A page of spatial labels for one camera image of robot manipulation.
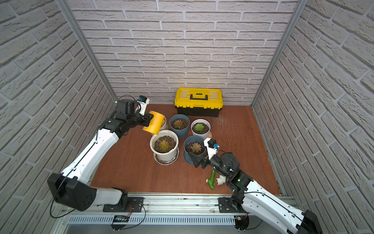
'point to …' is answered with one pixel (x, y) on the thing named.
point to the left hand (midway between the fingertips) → (147, 111)
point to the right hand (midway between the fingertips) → (197, 147)
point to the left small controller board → (119, 218)
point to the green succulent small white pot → (199, 127)
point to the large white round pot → (170, 154)
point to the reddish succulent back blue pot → (178, 124)
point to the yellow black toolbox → (198, 102)
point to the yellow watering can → (156, 124)
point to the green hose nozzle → (210, 182)
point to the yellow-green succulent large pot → (164, 145)
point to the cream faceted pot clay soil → (164, 126)
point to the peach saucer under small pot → (210, 134)
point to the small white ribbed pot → (203, 133)
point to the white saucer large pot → (165, 163)
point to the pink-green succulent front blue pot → (196, 148)
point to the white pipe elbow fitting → (220, 180)
